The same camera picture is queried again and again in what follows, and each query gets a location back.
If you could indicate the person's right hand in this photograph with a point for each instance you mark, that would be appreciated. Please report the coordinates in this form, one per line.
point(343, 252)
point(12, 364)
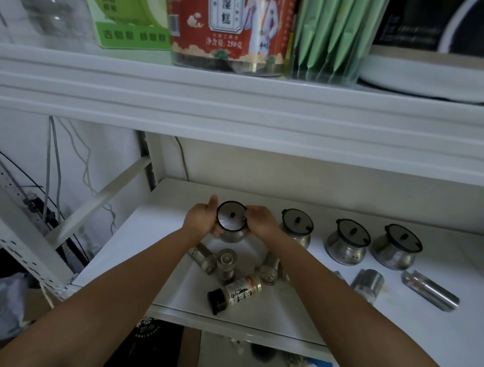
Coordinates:
point(262, 223)

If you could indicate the person's left hand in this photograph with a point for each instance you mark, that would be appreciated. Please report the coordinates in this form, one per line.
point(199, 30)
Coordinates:
point(198, 221)

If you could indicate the person's right fingers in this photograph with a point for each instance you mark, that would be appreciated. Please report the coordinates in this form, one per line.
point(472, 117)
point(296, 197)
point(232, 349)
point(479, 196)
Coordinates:
point(249, 216)

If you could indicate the person's left thumb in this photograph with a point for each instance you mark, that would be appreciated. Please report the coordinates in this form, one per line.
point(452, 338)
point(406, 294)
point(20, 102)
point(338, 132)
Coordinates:
point(213, 205)

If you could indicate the steel seasoning jar black-rimmed lid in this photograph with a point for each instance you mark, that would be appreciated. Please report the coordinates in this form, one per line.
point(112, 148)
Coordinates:
point(230, 217)
point(348, 242)
point(297, 225)
point(397, 247)

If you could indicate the person's right forearm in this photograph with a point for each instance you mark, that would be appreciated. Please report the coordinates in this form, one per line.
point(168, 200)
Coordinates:
point(340, 306)

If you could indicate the person's left forearm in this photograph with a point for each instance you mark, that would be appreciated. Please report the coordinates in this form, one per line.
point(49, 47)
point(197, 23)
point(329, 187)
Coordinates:
point(102, 298)

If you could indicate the glass and steel spice shaker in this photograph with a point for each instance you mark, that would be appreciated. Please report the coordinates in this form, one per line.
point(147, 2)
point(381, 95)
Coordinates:
point(366, 285)
point(429, 289)
point(204, 259)
point(227, 264)
point(270, 270)

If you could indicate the white flat shelf board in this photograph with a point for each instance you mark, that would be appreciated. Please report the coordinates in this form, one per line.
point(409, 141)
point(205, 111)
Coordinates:
point(158, 242)

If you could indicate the labelled spice bottle black cap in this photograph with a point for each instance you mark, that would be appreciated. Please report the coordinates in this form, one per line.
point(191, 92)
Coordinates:
point(236, 293)

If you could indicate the white shelf board with moulding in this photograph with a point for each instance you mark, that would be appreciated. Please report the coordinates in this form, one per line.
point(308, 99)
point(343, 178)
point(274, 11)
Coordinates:
point(227, 109)

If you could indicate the white diagonal shelf brace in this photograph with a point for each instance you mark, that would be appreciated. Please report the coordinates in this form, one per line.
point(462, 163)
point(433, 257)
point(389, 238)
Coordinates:
point(102, 198)

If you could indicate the black printed item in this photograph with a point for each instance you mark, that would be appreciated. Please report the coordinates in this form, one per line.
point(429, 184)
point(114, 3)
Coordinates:
point(155, 344)

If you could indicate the red printed tin can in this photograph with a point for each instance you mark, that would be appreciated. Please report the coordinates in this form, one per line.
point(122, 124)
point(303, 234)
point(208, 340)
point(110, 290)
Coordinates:
point(230, 34)

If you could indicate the white perforated shelf upright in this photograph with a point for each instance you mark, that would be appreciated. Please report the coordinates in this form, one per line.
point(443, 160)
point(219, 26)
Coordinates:
point(26, 242)

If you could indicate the clear container of green packets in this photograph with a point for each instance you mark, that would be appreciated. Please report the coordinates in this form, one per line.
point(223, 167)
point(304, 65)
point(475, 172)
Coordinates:
point(332, 41)

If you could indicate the green and white box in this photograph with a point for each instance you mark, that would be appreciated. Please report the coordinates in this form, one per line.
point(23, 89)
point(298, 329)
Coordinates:
point(128, 26)

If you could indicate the cardboard box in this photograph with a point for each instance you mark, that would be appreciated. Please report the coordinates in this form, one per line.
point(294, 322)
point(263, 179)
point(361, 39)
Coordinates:
point(39, 306)

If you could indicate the white round plate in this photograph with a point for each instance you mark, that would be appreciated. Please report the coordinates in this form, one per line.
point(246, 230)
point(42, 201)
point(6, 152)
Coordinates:
point(416, 77)

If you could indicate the grey plastic bag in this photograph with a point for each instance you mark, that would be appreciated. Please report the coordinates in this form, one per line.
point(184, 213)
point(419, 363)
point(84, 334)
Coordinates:
point(11, 302)

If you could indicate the clear glass jar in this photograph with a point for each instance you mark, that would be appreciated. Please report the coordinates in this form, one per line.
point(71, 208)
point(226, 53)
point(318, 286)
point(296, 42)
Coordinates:
point(49, 20)

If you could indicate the black box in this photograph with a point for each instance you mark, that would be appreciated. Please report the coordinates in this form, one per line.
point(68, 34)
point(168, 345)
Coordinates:
point(419, 26)

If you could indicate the grey slotted wall rail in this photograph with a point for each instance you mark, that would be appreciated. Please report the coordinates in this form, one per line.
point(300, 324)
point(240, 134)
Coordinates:
point(147, 158)

